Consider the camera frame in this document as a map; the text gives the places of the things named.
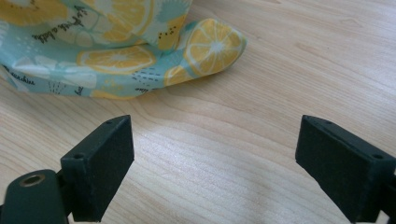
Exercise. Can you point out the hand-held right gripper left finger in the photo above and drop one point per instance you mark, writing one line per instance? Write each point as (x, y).
(99, 168)

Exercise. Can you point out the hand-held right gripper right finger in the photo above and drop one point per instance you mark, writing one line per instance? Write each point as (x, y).
(342, 168)

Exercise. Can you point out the lemon print teal cloth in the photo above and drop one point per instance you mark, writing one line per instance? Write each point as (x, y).
(118, 59)

